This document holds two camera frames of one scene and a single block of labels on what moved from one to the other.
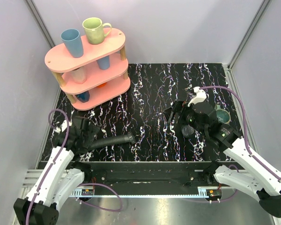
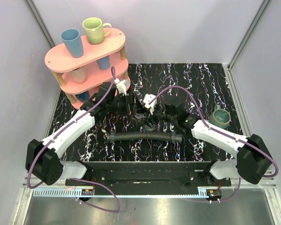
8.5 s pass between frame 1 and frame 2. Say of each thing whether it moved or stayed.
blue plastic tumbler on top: stayed
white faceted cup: stayed
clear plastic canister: moved
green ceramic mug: stayed
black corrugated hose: moved
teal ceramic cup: stayed
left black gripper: moved
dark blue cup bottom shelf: stayed
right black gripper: moved
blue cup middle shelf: stayed
